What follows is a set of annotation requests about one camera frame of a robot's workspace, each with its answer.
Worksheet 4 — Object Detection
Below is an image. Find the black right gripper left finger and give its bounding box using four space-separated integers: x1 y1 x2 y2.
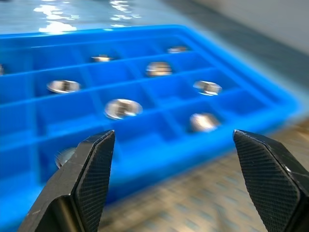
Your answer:
18 130 116 232

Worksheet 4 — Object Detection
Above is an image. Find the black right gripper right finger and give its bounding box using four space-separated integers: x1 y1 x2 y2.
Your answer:
233 129 309 232

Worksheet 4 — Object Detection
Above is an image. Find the blue compartment tray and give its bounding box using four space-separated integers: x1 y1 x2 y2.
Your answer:
0 24 304 229

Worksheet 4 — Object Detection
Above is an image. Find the perforated metal tray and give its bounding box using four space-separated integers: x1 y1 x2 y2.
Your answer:
96 118 309 232

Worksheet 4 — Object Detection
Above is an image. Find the blue plastic table cover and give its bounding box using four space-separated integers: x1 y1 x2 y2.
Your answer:
0 0 242 39

